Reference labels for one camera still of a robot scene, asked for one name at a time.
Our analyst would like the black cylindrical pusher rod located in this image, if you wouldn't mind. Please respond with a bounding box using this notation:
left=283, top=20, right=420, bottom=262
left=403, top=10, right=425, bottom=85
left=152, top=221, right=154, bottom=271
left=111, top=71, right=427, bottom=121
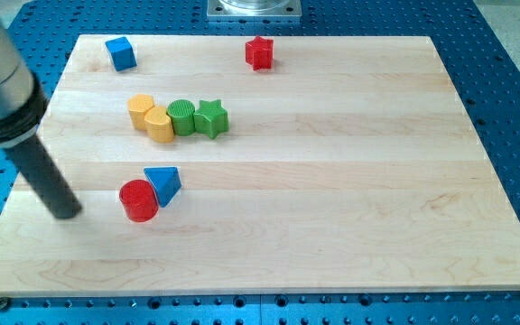
left=4, top=135, right=82, bottom=219

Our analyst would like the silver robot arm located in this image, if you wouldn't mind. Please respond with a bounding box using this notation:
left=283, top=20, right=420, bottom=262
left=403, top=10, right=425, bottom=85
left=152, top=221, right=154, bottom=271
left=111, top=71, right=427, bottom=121
left=0, top=20, right=81, bottom=219

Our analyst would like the blue triangle block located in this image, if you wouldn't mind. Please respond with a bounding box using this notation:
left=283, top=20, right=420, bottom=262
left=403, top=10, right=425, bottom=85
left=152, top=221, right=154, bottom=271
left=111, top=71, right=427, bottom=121
left=144, top=167, right=181, bottom=208

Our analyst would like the red cylinder block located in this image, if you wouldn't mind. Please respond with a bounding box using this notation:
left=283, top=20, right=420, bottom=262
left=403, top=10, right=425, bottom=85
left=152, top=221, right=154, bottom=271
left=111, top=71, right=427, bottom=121
left=119, top=180, right=159, bottom=222

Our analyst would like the yellow hexagon block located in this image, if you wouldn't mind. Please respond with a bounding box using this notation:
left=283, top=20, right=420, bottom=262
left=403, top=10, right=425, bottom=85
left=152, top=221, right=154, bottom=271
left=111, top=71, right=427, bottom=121
left=127, top=94, right=154, bottom=131

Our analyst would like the yellow heart block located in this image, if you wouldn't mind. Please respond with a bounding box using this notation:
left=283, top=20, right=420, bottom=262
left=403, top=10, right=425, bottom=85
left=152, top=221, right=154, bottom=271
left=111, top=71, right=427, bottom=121
left=144, top=106, right=175, bottom=143

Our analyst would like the blue cube block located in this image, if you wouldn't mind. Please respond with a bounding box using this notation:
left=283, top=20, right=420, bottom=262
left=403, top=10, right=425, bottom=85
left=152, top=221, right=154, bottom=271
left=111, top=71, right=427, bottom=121
left=105, top=36, right=137, bottom=72

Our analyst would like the green cylinder block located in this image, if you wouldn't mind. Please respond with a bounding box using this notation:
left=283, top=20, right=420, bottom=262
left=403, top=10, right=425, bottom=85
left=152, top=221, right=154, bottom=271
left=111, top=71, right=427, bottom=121
left=167, top=99, right=195, bottom=136

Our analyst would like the wooden board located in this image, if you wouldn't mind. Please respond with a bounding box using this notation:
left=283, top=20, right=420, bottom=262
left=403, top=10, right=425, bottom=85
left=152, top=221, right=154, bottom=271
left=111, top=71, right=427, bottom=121
left=0, top=34, right=520, bottom=297

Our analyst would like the green star block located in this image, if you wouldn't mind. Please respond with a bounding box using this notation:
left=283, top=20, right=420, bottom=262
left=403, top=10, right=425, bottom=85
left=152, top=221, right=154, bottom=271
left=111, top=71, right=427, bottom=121
left=193, top=99, right=229, bottom=139

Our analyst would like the red star block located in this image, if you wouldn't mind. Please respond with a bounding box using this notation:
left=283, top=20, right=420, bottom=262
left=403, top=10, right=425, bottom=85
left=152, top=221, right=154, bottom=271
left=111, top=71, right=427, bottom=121
left=245, top=36, right=274, bottom=70

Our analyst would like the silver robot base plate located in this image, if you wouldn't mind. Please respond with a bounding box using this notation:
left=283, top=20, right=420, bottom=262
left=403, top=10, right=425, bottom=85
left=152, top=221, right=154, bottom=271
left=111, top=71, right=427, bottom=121
left=206, top=0, right=302, bottom=21

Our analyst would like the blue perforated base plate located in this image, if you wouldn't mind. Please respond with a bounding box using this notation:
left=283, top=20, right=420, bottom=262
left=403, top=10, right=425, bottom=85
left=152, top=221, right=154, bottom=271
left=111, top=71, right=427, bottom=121
left=0, top=0, right=520, bottom=324

